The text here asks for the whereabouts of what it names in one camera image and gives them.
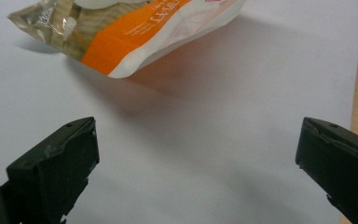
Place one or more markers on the white paper sheet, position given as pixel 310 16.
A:
pixel 180 140

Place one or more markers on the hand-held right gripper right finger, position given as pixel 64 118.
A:
pixel 341 161

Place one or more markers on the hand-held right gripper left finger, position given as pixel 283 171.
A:
pixel 52 174

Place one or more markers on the orange and white snack packet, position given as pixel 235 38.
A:
pixel 130 34

